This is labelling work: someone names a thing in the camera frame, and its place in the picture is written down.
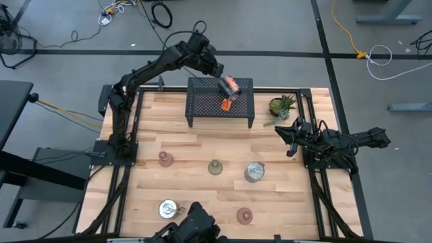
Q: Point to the grey desk leg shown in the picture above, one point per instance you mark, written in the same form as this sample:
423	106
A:
391	17

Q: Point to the grey desk foot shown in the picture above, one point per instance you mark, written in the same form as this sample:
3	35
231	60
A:
410	107

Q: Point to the black side desk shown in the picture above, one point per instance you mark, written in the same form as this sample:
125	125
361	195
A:
13	108

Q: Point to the potted green succulent plant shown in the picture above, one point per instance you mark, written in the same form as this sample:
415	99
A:
280	106

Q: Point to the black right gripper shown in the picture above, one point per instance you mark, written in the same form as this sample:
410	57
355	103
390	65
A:
308	135

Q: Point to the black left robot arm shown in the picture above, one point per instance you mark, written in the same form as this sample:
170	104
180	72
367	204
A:
145	72

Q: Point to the tin can with orange label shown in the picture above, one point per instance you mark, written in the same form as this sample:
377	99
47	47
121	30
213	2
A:
229	89

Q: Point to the black aluminium table frame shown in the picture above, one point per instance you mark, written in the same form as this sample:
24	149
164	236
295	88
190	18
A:
287	90

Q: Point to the green glass candlestick holder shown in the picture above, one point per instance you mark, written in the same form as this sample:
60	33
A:
215	167

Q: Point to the pink glass candlestick holder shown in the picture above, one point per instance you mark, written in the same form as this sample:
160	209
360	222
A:
166	159
244	216

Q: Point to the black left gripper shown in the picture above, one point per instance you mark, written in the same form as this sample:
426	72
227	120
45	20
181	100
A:
213	67

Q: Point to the small black table camera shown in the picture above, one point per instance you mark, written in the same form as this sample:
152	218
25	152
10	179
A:
277	239

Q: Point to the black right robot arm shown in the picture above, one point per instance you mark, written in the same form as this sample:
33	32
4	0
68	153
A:
368	136

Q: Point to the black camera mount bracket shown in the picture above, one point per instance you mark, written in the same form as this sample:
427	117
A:
195	224

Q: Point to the black perforated metal shelf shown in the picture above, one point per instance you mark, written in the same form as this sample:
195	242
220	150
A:
202	101

